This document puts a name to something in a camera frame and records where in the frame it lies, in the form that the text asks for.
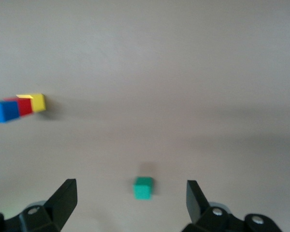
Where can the brown table cover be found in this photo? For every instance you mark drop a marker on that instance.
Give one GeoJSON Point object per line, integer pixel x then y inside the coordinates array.
{"type": "Point", "coordinates": [174, 53]}

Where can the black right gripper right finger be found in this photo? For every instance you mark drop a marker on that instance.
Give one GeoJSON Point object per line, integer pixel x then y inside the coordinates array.
{"type": "Point", "coordinates": [198, 210]}

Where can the yellow wooden block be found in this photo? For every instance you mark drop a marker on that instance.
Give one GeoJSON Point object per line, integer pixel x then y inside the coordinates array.
{"type": "Point", "coordinates": [39, 103]}

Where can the green wooden block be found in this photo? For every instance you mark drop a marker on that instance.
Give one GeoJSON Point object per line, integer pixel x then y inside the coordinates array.
{"type": "Point", "coordinates": [142, 189]}

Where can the red wooden block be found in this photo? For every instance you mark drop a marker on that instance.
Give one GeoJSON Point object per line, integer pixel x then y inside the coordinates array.
{"type": "Point", "coordinates": [25, 108]}

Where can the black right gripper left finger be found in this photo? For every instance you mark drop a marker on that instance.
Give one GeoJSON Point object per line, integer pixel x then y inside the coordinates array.
{"type": "Point", "coordinates": [60, 203]}

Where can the blue wooden block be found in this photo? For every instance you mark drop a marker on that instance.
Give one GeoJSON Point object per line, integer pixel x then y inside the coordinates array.
{"type": "Point", "coordinates": [3, 111]}

